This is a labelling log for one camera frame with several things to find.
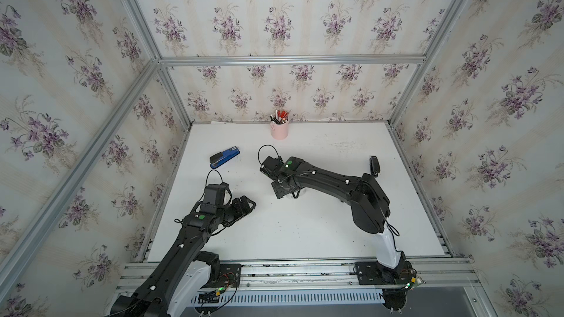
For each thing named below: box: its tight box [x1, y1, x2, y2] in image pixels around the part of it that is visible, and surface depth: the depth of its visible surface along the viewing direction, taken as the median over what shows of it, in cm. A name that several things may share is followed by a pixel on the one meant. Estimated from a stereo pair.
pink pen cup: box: [270, 120, 290, 141], surface depth 113 cm
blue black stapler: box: [209, 146, 241, 169], surface depth 106 cm
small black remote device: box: [369, 155, 381, 178], surface depth 101 cm
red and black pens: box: [270, 110, 290, 125], surface depth 110 cm
